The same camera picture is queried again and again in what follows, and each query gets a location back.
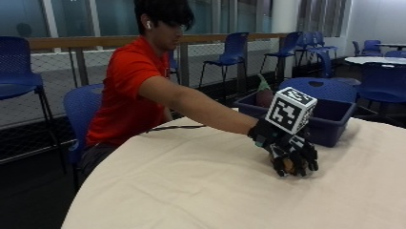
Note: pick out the small brown round fruit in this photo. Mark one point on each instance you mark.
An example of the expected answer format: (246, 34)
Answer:
(288, 165)

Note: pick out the blue plastic bin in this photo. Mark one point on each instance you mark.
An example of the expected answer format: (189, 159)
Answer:
(334, 124)

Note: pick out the white cube with black markers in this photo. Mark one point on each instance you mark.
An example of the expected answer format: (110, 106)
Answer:
(288, 111)

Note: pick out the dark red round item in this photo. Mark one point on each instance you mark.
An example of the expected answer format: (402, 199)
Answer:
(263, 98)

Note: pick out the blue chair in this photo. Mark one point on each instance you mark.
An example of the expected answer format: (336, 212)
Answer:
(15, 73)
(324, 89)
(287, 47)
(314, 43)
(371, 47)
(382, 82)
(82, 108)
(230, 54)

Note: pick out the green pointed item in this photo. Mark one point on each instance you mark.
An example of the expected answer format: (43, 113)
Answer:
(262, 84)

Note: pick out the round white table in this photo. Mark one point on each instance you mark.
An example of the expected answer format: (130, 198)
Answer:
(374, 60)

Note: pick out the grey vertical blinds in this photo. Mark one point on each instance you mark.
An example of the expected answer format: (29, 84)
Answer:
(320, 17)

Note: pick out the the person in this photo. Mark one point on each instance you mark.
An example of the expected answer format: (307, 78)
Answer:
(126, 95)

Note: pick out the white earbud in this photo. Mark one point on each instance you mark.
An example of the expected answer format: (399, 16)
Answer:
(147, 24)

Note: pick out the wooden railing with mesh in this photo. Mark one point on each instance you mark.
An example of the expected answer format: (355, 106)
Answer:
(83, 41)

